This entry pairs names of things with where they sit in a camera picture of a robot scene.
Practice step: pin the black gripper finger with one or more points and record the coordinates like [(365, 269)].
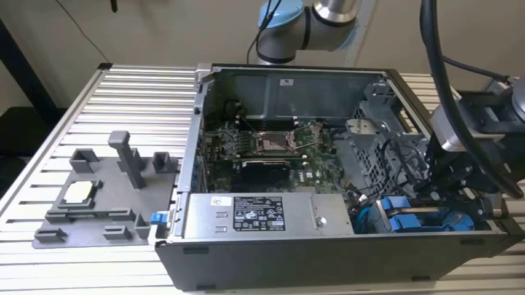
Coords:
[(484, 207), (451, 172)]

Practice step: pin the blue disk carrier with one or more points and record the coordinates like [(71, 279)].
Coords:
[(404, 222)]

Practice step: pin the black RAM slot bank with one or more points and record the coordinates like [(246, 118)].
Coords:
[(266, 123)]

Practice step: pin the metal drive cage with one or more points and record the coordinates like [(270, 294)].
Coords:
[(369, 129)]

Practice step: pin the green motherboard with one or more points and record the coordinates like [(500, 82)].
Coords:
[(324, 172)]

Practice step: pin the silver power supply unit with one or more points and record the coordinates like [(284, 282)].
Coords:
[(328, 209)]

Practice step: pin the CPU socket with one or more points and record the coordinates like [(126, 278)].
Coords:
[(273, 144)]

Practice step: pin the black graphics card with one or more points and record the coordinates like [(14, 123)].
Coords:
[(265, 172)]

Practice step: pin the black open PC case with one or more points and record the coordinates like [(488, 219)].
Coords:
[(288, 264)]

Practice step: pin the thin metal locking lever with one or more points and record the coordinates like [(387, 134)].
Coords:
[(249, 124)]

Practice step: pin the blue case latch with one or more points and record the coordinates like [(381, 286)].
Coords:
[(158, 218)]

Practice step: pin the grey parts rack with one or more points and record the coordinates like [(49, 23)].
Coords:
[(111, 196)]

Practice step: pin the silver CPU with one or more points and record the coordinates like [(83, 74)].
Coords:
[(79, 193)]

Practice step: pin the black furniture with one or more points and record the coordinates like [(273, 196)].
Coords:
[(25, 129)]

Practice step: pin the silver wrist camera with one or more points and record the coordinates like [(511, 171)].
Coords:
[(447, 129)]

